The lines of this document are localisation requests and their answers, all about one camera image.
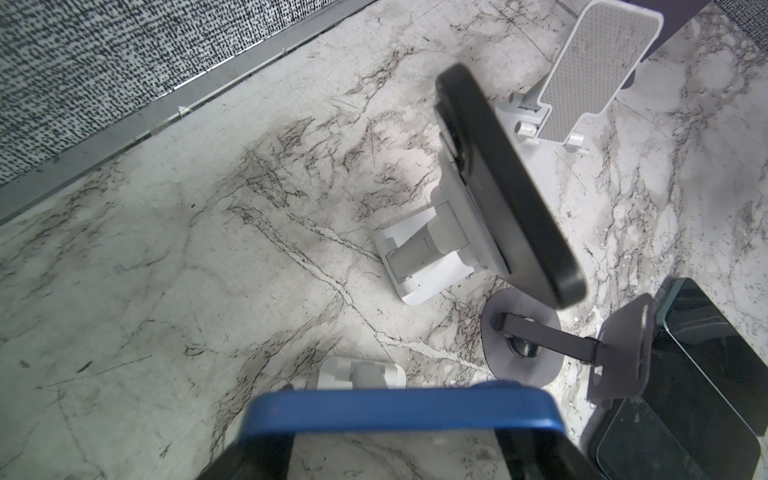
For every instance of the blue-cased phone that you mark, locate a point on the blue-cased phone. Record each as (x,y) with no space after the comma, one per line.
(525,420)

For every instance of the white stand behind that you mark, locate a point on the white stand behind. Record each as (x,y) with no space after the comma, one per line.
(432,249)

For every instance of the white centre phone stand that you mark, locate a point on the white centre phone stand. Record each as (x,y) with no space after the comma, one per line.
(541,122)

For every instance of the grey round stand front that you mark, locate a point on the grey round stand front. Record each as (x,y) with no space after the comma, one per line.
(523,341)

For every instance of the black textured-back phone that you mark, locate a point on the black textured-back phone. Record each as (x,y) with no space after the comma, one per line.
(520,240)

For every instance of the green-edged phone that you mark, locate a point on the green-edged phone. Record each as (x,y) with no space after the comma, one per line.
(717,350)

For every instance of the white stand far left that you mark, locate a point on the white stand far left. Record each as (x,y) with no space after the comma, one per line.
(340,373)

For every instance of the purple round phone stand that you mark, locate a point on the purple round phone stand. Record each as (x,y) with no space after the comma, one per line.
(666,30)

